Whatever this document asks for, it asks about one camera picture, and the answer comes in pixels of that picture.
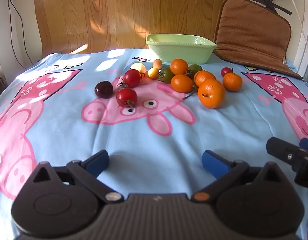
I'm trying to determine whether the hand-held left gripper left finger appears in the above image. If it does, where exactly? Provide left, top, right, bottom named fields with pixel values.
left=26, top=150, right=125, bottom=204

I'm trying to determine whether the large orange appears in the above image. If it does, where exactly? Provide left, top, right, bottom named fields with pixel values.
left=197, top=79, right=225, bottom=109

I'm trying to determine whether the wood grain panel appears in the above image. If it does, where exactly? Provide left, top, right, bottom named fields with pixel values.
left=31, top=0, right=241, bottom=54

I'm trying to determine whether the brown seat cushion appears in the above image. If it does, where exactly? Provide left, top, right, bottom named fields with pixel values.
left=213, top=0, right=305, bottom=80

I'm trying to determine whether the pale yellow tomato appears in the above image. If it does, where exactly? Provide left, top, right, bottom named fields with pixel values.
left=130, top=63, right=147, bottom=77

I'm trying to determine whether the red tomato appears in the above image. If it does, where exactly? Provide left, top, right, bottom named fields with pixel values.
left=116, top=88, right=138, bottom=112
left=118, top=69, right=142, bottom=88

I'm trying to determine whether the light green bowl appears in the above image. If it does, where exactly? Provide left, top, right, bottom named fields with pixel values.
left=146, top=34, right=217, bottom=65

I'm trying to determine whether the dark greenish tomato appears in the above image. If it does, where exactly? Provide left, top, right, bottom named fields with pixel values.
left=186, top=64, right=203, bottom=77

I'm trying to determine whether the dark purple tomato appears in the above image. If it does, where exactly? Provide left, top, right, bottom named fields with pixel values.
left=94, top=81, right=114, bottom=99

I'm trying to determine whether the white cable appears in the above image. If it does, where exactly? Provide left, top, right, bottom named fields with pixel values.
left=282, top=0, right=308, bottom=68

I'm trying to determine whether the small yellow tomato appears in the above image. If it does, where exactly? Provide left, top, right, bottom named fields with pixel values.
left=147, top=67, right=160, bottom=79

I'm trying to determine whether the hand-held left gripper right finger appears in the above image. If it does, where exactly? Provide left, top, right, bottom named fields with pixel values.
left=191, top=150, right=285, bottom=202

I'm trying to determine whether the green tomato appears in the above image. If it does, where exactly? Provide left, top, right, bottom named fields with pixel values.
left=158, top=67, right=175, bottom=83

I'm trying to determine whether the dark wall cable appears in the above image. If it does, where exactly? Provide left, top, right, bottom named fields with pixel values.
left=4, top=0, right=31, bottom=69

